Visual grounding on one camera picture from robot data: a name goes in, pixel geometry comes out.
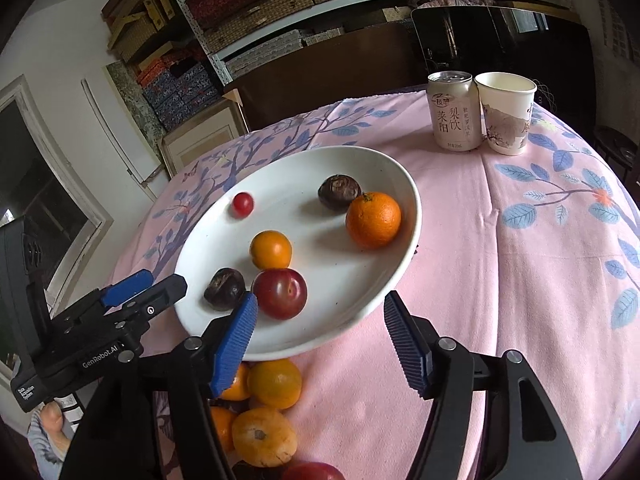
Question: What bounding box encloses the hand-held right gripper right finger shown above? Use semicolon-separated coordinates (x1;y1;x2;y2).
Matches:
382;290;583;480

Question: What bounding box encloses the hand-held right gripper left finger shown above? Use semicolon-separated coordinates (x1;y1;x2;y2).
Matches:
59;291;260;480

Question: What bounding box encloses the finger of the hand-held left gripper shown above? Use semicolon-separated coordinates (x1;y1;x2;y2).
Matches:
97;269;155;311
107;274;188;341

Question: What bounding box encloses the small orange tomato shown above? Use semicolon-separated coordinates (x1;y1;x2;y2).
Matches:
219;362;251;402
248;358;303;410
249;230;293;271

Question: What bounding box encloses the dark water chestnut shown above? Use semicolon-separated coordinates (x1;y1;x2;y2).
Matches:
203;267;247;311
318;174;362;211

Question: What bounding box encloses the dark red plum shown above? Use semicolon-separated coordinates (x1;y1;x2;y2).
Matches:
280;461;346;480
251;268;308;321

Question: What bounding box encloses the white ceramic plate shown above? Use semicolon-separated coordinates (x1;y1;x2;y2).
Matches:
173;146;423;362

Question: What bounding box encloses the pale yellow striped fruit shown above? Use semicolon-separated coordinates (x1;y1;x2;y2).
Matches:
231;406;298;467

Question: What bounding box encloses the person's left hand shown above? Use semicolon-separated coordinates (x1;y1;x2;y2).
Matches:
40;404;71;461

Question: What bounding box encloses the pink floral tablecloth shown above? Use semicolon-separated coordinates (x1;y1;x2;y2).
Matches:
107;91;640;480

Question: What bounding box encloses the white framed window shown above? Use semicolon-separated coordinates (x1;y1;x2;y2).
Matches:
0;75;116;386

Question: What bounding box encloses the white leaning strip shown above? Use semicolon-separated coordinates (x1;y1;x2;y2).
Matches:
81;78;156;186

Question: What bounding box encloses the grey marble slab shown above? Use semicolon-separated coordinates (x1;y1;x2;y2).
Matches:
106;60;166;151

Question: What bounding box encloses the stack of blue patterned boxes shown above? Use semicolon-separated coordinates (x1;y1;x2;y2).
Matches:
137;55;223;131

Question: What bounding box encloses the white drink can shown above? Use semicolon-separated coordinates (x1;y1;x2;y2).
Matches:
427;71;482;151

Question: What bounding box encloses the white metal shelf rack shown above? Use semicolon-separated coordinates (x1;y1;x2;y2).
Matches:
155;0;576;86

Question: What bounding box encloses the white printed paper cup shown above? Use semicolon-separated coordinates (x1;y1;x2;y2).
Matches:
474;72;538;156

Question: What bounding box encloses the dark wooden board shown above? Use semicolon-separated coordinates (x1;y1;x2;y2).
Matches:
225;22;426;133

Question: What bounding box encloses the dark wooden chair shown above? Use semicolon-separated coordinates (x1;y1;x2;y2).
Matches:
592;125;640;196

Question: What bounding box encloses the dark glass panel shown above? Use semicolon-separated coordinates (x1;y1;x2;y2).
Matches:
410;6;596;106

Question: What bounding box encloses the stack of woven boxes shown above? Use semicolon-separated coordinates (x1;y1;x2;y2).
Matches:
102;0;451;68

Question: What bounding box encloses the pale lattice panel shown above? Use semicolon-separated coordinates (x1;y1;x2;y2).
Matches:
590;0;638;91

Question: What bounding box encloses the pale picture frame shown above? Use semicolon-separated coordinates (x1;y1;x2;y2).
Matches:
157;100;251;176

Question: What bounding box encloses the black wire ornament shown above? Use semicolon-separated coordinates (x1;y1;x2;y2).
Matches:
532;77;558;111

